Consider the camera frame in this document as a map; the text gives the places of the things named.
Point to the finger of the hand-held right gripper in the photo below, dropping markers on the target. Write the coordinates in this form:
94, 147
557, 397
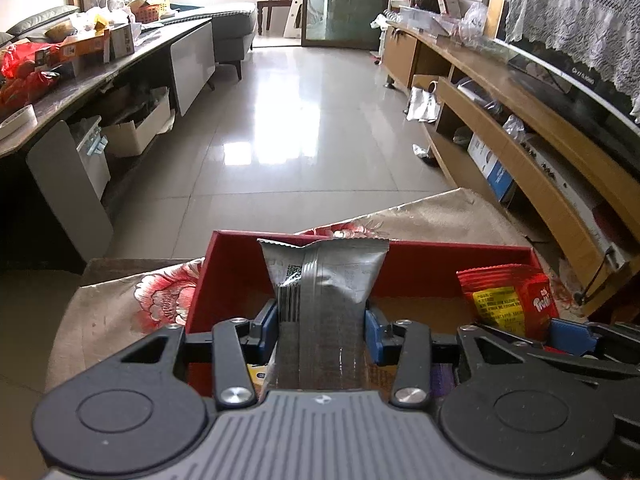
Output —
575, 362
570, 335

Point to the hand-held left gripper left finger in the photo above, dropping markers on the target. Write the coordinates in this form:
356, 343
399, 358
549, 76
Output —
267, 327

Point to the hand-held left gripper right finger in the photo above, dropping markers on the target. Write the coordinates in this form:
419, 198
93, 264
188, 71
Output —
372, 335

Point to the white yellow printed snack packet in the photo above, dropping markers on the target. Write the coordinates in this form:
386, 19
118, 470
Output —
256, 374

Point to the silver snack packet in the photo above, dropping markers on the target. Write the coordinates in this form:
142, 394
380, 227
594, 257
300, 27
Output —
325, 280

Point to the purple snack packet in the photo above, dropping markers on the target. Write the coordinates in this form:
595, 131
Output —
443, 380

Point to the red cardboard box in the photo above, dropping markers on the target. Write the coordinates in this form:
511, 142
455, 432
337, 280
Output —
425, 265

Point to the red snack packet yellow label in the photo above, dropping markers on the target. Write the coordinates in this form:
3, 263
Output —
500, 280

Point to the white media player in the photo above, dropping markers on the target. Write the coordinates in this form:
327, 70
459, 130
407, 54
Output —
565, 185

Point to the blue white carton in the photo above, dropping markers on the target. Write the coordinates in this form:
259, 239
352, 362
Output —
492, 167

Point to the crumpled wrapper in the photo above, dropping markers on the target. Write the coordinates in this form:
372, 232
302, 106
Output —
424, 155

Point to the wooden television cabinet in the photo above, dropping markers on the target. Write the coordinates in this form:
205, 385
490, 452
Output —
530, 110

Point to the silver foil bag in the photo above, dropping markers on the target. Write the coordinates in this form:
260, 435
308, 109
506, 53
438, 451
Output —
422, 105

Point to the white open storage box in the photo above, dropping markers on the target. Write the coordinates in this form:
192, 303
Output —
130, 135

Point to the black television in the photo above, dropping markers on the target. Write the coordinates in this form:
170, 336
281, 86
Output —
600, 80

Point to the dark grey long desk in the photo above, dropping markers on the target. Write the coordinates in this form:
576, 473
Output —
125, 60

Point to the grey sofa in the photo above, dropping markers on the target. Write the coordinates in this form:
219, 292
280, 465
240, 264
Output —
225, 25

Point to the white tray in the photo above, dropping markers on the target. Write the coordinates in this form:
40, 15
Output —
15, 122

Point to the clear plastic bag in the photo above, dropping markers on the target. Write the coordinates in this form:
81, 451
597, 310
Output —
472, 22

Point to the television with lace cover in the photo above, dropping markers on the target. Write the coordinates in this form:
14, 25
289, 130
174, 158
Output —
565, 5

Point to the glass sliding door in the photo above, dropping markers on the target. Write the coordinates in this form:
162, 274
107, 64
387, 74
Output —
345, 5

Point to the orange basket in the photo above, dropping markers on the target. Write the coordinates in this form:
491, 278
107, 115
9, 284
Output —
150, 10

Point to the red white small box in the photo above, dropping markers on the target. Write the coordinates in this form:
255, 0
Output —
449, 2

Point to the red plastic bag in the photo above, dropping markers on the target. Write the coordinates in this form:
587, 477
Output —
25, 67

